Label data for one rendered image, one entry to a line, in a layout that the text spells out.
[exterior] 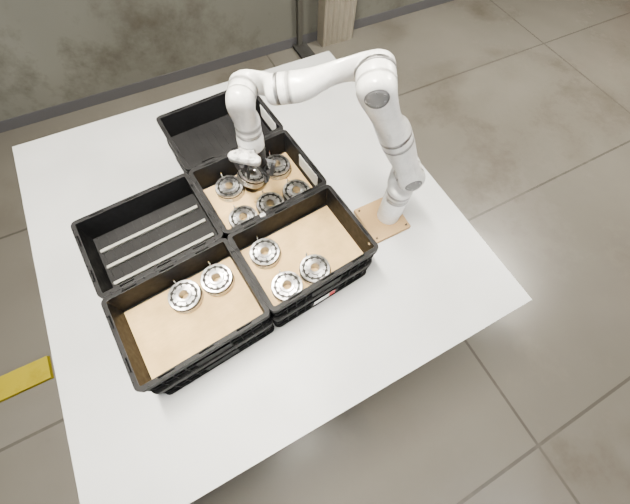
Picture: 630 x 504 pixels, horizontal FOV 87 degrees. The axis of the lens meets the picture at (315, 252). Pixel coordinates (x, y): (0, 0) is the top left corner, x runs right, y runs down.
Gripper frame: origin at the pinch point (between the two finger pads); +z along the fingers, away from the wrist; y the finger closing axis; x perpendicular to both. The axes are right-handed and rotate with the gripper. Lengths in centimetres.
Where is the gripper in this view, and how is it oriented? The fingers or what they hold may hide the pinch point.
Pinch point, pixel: (257, 176)
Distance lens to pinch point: 111.6
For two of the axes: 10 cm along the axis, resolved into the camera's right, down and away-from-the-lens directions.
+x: -2.0, 8.8, -4.3
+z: -0.4, 4.3, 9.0
